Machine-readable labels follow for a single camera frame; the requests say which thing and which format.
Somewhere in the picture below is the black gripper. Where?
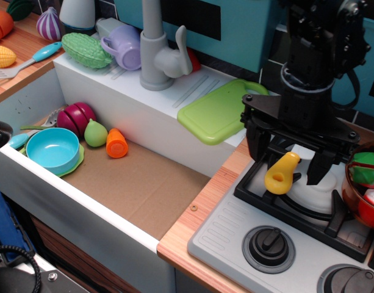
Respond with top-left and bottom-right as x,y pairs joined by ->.
241,81 -> 360,185

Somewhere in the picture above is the green toy bitter gourd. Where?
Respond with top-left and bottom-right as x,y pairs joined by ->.
62,32 -> 112,69

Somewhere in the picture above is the teal toy bowl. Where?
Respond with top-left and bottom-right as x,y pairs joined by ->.
26,128 -> 80,175

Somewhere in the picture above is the black braided cable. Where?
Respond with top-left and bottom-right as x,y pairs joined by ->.
0,244 -> 43,293

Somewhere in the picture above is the green toy plate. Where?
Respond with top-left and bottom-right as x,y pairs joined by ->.
19,144 -> 84,177

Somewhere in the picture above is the teal box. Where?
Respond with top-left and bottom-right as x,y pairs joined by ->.
113,0 -> 374,114

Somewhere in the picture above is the black stove knob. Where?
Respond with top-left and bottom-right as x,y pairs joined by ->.
242,225 -> 296,274

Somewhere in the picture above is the teal handled grey spatula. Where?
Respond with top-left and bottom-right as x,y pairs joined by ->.
0,42 -> 62,79

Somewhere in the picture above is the red toy tomato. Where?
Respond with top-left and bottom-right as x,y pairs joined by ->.
187,47 -> 201,72

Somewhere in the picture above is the brown transparent toy pot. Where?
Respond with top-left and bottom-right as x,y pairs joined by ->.
342,142 -> 374,226

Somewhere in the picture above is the black stove grate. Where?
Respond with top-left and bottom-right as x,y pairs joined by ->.
234,134 -> 374,263

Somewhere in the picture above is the green cutting board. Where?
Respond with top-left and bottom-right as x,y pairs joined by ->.
177,79 -> 269,146

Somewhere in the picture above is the red white toy food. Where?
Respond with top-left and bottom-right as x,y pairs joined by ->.
358,189 -> 374,229

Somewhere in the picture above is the blue box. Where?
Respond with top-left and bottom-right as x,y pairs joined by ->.
0,192 -> 35,256

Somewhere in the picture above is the grey white toy bottle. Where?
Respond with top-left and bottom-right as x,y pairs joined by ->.
59,0 -> 96,31

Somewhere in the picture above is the purple striped toy onion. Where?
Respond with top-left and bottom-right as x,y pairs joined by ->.
37,7 -> 62,42

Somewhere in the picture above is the orange toy carrot slice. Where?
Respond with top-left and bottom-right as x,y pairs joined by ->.
0,10 -> 14,39

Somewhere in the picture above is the green red toy vegetable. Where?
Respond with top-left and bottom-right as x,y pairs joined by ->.
348,151 -> 374,189

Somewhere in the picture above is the teal handled grey fork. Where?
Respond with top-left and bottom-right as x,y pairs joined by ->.
7,109 -> 62,149

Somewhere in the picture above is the orange toy carrot piece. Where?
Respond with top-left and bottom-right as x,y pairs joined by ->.
106,128 -> 128,159

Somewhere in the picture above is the yellow handled toy knife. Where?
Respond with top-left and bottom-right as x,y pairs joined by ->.
264,152 -> 301,195

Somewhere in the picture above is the purple toy cup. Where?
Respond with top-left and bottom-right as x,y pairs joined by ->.
100,24 -> 141,71

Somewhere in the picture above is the yellow toy corn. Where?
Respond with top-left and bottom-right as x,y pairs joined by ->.
0,45 -> 16,68

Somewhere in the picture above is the grey toy faucet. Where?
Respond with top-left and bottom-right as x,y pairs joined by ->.
140,1 -> 193,91

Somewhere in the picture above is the green toy pear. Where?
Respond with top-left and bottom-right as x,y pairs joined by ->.
84,119 -> 108,148

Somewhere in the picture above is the magenta toy red onion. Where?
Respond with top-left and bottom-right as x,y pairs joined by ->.
57,102 -> 96,137

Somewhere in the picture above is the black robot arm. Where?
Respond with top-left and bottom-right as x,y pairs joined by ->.
241,1 -> 370,185

